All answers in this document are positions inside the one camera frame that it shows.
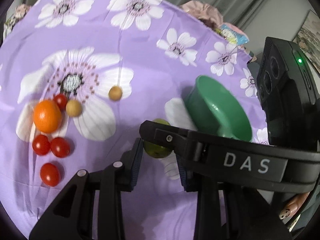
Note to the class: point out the person right hand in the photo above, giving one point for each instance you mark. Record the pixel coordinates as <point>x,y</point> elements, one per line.
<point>293,206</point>

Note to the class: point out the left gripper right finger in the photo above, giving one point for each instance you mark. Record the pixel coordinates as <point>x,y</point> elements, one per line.
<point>230,211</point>

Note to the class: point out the purple floral tablecloth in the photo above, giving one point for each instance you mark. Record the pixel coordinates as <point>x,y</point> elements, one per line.
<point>82,48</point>

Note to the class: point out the green lime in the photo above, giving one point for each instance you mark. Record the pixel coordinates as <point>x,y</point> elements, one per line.
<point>156,151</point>

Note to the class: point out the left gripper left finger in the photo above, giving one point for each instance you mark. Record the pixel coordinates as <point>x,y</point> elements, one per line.
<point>70,215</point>

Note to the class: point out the cartoon print pillow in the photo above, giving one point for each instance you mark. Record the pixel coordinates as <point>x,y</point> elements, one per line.
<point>232,34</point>

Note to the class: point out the large orange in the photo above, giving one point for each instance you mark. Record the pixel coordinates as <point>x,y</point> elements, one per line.
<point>47,116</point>

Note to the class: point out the framed wall painting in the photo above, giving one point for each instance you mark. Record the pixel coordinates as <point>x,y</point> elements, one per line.
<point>308,38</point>

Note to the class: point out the pink clothes pile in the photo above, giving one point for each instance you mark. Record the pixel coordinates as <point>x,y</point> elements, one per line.
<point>204,12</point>

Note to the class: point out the tan longan fruit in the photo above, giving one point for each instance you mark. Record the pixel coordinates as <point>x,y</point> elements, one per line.
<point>115,93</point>
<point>73,108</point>

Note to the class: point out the red cherry tomato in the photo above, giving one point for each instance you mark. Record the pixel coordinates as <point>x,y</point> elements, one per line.
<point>61,100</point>
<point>50,175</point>
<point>41,145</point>
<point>60,147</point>

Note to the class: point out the green plastic bowl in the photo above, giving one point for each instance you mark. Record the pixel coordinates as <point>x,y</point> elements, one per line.
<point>214,110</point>

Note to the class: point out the black tracking camera box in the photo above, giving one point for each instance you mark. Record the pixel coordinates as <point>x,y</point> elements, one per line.
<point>289,96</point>

